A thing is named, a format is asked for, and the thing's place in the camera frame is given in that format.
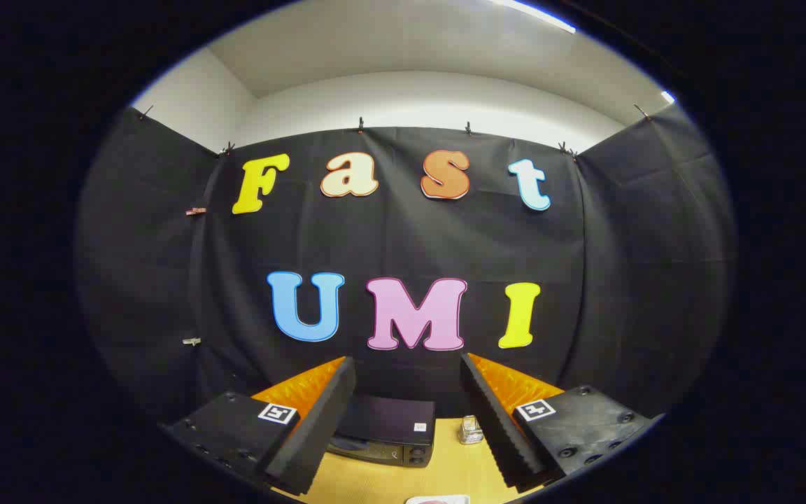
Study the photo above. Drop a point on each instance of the reddish clothespin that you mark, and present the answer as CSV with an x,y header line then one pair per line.
x,y
196,211

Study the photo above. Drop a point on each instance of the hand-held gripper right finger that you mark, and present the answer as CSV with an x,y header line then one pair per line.
x,y
490,420

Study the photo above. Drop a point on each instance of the row of black cloth clips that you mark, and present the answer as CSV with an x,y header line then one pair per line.
x,y
360,127

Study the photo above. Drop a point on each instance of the black toaster oven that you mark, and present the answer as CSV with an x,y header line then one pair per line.
x,y
385,420

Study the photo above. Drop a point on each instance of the white square plate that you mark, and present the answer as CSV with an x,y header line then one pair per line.
x,y
417,499

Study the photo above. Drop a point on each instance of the pink round meat slice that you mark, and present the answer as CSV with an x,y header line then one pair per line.
x,y
438,502

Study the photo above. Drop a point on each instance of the ceiling light strip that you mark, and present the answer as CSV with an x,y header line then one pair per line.
x,y
667,96

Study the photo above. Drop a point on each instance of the clear glass cup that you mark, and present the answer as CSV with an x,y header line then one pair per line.
x,y
471,430

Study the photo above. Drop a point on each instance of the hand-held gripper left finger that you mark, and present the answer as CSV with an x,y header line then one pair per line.
x,y
326,420

